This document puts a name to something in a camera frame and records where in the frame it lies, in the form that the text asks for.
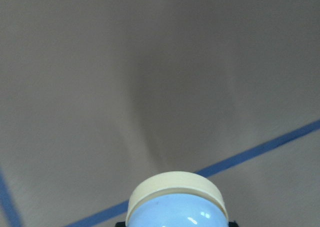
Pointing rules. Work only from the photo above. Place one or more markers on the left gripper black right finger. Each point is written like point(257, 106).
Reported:
point(232, 224)

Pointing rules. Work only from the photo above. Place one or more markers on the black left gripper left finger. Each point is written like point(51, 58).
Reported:
point(120, 224)

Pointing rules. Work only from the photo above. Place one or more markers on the light blue call bell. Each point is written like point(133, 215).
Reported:
point(176, 199)

